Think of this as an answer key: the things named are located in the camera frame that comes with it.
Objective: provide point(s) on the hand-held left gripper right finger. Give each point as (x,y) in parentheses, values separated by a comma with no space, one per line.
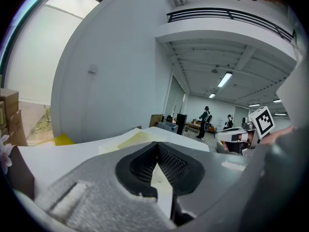
(229,190)

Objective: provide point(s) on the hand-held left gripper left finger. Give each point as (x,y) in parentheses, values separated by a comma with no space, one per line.
(101,197)

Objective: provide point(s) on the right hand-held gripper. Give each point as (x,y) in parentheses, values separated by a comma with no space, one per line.
(263,122)

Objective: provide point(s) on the person's right forearm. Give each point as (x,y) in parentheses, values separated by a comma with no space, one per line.
(280,134)

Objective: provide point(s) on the long ceiling light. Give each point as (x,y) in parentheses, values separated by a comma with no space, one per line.
(276,100)
(225,79)
(212,95)
(280,114)
(254,105)

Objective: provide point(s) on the blue plastic-wrapped bin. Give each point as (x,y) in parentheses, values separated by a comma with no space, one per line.
(169,127)

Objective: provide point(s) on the yellow board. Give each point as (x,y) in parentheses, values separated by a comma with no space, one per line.
(63,139)

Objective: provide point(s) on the round ceiling fixture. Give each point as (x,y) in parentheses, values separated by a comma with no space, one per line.
(214,69)

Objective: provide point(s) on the wooden board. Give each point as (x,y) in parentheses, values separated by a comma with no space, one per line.
(155,120)

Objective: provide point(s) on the brown tissue box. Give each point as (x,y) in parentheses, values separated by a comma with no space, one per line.
(21,173)

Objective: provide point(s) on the person's white shirt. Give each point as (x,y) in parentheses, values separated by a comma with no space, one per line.
(297,81)

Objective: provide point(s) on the white tissue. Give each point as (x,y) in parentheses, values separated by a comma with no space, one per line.
(5,151)

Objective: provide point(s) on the brown cardboard box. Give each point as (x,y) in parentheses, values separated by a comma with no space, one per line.
(17,129)
(9,100)

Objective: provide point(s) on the black balcony railing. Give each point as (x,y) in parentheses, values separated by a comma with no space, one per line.
(231,14)

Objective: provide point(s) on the white wall box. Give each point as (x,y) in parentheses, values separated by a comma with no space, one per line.
(92,68)

